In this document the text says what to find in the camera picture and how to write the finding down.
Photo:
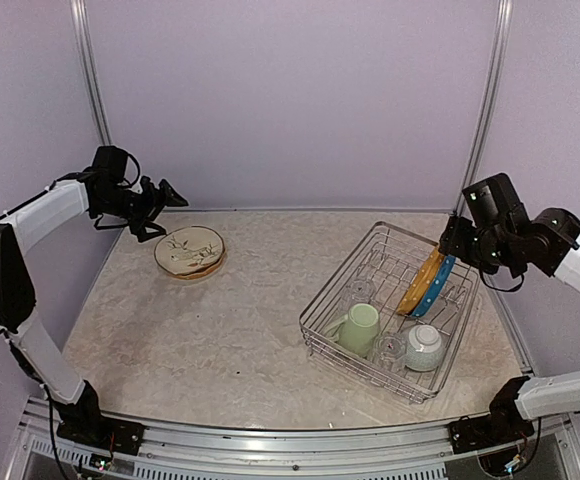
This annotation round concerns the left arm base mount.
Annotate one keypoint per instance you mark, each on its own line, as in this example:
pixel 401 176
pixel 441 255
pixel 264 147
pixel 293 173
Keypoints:
pixel 83 422

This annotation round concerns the aluminium corner post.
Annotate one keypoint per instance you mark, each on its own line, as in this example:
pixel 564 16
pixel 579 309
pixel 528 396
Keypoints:
pixel 489 98
pixel 87 61

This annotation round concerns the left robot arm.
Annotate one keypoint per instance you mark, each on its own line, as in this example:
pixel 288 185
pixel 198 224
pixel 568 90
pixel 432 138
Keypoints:
pixel 99 190

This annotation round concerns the clear glass cup front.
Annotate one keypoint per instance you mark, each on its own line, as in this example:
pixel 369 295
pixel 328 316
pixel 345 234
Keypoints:
pixel 389 352

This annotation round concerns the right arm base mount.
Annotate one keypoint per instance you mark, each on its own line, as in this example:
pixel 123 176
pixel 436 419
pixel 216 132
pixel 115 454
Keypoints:
pixel 502 423

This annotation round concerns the white green ceramic bowl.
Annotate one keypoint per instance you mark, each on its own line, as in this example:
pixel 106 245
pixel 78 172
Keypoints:
pixel 424 348

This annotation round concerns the left aluminium corner post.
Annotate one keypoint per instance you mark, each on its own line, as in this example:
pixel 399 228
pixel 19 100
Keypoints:
pixel 87 61

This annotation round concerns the clear glass cup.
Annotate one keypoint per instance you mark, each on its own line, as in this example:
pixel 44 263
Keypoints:
pixel 356 291
pixel 389 352

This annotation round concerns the clear glass cup back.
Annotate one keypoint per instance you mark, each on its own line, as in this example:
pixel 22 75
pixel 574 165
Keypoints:
pixel 356 291

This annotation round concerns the blue polka dot plate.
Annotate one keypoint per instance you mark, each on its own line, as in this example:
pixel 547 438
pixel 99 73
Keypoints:
pixel 436 287

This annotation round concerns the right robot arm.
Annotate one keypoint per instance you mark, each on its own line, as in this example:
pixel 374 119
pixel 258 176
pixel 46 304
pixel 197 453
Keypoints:
pixel 499 234

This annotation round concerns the yellow polka dot plate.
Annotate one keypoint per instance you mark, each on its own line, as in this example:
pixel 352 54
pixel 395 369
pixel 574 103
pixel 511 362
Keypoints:
pixel 421 283
pixel 204 272

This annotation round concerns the right aluminium corner post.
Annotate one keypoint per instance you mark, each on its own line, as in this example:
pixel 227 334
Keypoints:
pixel 489 98

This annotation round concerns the cream floral plate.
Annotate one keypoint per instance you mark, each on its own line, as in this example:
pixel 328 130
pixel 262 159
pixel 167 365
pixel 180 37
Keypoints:
pixel 188 249

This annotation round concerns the aluminium front frame rail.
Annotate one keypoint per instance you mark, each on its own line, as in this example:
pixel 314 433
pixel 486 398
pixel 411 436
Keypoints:
pixel 174 450

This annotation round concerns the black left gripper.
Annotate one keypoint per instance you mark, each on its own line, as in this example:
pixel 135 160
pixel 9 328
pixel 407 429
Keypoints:
pixel 154 205

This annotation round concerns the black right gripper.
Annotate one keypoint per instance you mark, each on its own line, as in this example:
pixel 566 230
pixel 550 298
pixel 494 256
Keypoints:
pixel 454 238

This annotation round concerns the light green mug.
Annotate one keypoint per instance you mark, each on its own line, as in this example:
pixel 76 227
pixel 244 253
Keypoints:
pixel 356 330

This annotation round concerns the metal wire dish rack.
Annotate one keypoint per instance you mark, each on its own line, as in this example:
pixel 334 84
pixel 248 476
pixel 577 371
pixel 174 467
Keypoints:
pixel 390 257

